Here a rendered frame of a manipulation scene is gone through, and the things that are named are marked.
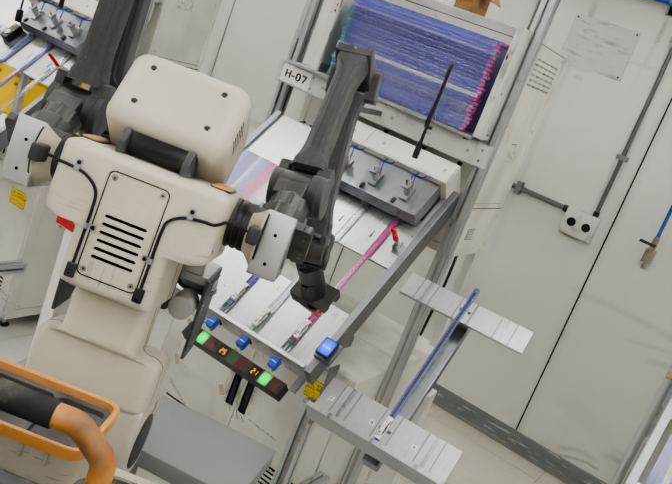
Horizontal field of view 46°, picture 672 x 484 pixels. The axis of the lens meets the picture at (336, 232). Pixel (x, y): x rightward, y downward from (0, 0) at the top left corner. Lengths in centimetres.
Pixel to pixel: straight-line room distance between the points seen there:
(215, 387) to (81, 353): 124
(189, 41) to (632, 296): 219
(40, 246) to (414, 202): 159
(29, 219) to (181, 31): 95
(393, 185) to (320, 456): 83
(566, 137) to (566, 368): 105
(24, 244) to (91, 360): 182
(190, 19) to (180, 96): 205
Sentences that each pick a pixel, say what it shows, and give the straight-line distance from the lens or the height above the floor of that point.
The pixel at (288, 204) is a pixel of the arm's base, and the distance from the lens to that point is 134.
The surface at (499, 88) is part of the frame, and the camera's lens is 227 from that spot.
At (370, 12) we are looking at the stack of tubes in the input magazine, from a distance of 248.
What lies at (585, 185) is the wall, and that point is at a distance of 374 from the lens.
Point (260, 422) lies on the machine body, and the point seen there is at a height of 34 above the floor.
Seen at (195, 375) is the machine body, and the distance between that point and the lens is 268.
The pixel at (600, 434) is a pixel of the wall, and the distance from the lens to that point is 387.
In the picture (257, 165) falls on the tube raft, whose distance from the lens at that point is 250.
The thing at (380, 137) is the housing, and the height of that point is 128.
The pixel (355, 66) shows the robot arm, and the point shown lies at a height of 148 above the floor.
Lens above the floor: 153
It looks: 14 degrees down
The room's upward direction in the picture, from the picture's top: 21 degrees clockwise
